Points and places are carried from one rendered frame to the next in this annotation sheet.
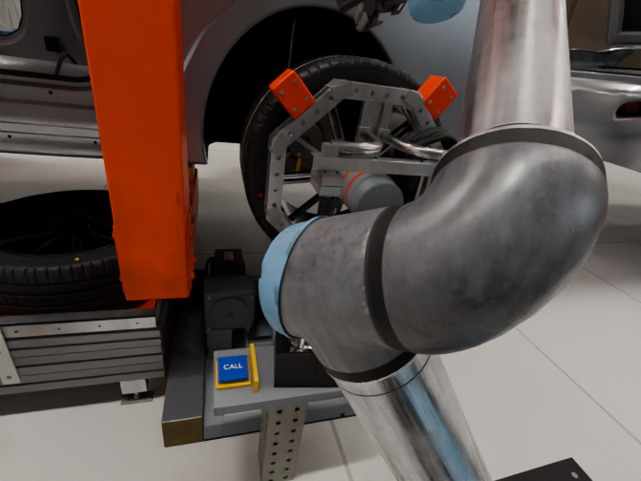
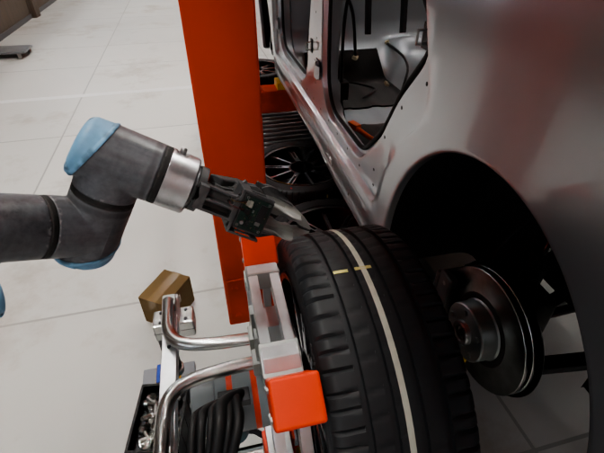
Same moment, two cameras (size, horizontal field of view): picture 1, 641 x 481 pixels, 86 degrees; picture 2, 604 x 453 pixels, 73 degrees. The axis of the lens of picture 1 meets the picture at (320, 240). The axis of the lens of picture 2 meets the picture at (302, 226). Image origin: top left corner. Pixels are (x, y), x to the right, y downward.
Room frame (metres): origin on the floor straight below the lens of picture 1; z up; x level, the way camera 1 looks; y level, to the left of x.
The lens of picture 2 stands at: (1.11, -0.58, 1.68)
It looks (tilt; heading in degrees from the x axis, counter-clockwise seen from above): 37 degrees down; 97
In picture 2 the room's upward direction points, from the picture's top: straight up
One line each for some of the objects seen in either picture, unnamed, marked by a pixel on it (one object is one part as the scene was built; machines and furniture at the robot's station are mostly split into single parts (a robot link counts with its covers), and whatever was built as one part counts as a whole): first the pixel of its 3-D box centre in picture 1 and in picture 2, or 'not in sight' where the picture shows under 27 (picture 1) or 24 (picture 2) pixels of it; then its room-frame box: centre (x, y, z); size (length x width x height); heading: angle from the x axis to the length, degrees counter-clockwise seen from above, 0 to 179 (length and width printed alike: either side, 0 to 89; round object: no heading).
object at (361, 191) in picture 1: (366, 191); (243, 395); (0.93, -0.11, 0.85); 0.21 x 0.14 x 0.14; 19
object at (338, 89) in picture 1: (357, 182); (275, 388); (0.99, -0.08, 0.85); 0.54 x 0.07 x 0.54; 109
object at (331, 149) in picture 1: (351, 126); (206, 308); (0.84, -0.03, 1.03); 0.19 x 0.18 x 0.11; 19
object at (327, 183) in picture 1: (325, 178); (174, 323); (0.74, 0.01, 0.93); 0.09 x 0.05 x 0.05; 19
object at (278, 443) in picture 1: (280, 426); not in sight; (0.62, 0.03, 0.21); 0.10 x 0.10 x 0.42; 19
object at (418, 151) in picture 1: (423, 133); (210, 395); (0.91, -0.22, 1.03); 0.19 x 0.18 x 0.11; 19
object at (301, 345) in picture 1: (314, 347); (162, 423); (0.64, -0.03, 0.51); 0.20 x 0.14 x 0.13; 101
